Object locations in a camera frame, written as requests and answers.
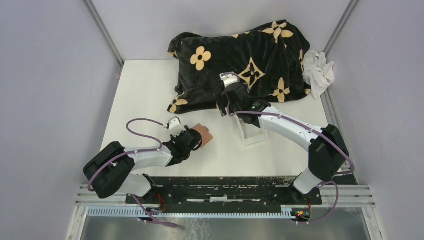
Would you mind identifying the tan leather card holder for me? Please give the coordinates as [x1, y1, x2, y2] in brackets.
[192, 123, 213, 148]

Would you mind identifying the white crumpled cloth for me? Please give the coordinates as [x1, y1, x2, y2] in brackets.
[302, 50, 335, 100]

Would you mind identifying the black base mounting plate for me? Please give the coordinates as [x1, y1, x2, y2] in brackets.
[139, 176, 323, 214]

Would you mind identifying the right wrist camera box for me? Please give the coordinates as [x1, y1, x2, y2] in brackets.
[219, 72, 240, 88]

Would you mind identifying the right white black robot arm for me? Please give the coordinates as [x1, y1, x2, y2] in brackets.
[214, 82, 352, 204]

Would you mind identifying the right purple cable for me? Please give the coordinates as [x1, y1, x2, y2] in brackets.
[219, 71, 356, 176]

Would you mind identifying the black floral plush blanket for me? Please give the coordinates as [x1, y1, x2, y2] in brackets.
[167, 20, 312, 115]

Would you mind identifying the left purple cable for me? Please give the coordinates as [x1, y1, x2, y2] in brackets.
[87, 118, 167, 192]

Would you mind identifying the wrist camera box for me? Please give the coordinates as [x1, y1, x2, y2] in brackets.
[219, 72, 240, 88]
[167, 116, 184, 132]

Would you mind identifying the white plastic card tray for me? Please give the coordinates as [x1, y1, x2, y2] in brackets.
[235, 117, 269, 146]

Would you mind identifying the light blue slotted rail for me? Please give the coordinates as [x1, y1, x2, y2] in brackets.
[86, 206, 294, 220]

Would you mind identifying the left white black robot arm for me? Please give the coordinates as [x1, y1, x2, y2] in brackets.
[83, 129, 203, 204]

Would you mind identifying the purple cable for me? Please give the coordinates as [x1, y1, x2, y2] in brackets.
[87, 118, 167, 192]
[219, 71, 356, 176]

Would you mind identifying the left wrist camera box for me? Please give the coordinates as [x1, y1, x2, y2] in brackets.
[167, 116, 184, 132]

